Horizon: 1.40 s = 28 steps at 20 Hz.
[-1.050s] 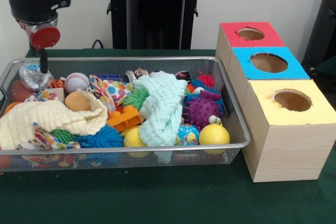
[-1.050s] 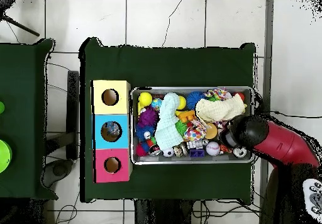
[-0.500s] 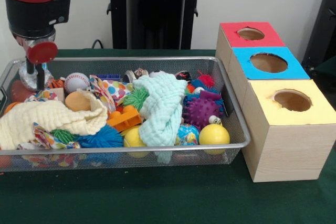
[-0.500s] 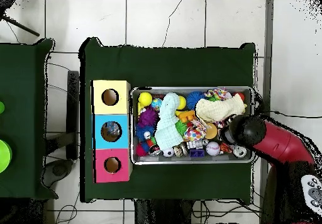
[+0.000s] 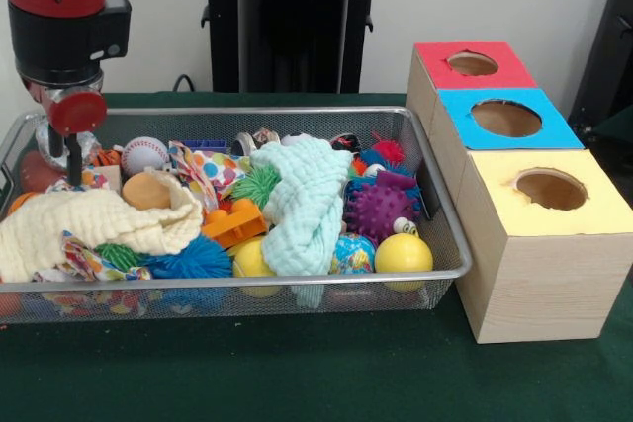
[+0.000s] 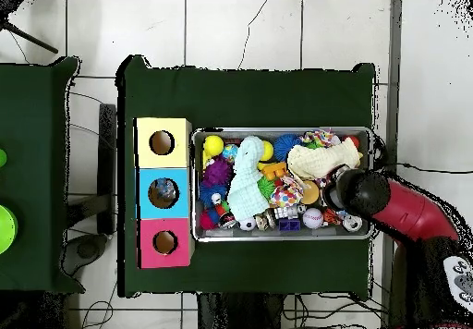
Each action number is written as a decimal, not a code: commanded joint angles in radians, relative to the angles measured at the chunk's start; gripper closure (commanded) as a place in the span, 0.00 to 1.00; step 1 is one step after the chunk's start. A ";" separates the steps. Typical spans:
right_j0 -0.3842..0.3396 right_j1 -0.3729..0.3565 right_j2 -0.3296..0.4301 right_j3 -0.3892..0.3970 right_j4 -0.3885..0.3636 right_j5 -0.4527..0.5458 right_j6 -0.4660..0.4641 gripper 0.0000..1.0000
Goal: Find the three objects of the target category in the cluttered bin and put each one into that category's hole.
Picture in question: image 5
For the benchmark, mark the dark green table cloth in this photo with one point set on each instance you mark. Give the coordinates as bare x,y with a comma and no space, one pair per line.
297,372

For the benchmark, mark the shallow metal mesh bin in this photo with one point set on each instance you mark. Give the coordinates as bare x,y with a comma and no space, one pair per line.
386,118

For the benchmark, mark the wooden box with three holes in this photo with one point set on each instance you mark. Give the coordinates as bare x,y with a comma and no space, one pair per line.
539,269

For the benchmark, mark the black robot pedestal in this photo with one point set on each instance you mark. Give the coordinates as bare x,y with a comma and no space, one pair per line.
297,22

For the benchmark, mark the black chair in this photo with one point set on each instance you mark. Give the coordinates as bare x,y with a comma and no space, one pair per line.
610,46

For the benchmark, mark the mint green cloth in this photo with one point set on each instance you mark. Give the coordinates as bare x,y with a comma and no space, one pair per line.
306,209

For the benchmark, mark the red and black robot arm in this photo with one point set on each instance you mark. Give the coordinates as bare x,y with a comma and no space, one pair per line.
64,22

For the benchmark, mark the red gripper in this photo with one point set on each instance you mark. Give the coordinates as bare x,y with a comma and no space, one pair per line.
79,113

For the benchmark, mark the globe print ball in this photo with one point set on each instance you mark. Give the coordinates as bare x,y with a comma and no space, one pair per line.
353,254

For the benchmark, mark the cream yellow cloth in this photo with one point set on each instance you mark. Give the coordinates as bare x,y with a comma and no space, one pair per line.
74,219

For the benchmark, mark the yellow smooth ball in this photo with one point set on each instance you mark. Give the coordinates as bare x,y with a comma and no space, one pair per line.
403,256

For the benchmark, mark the crushed clear plastic bottle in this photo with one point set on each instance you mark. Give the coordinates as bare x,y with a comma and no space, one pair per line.
91,145

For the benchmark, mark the orange plastic block toy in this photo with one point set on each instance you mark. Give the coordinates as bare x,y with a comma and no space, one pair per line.
235,224

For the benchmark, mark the tan foam ball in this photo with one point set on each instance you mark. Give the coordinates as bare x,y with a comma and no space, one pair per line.
143,192

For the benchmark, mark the purple spiky ball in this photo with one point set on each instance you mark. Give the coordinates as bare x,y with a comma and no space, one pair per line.
381,204

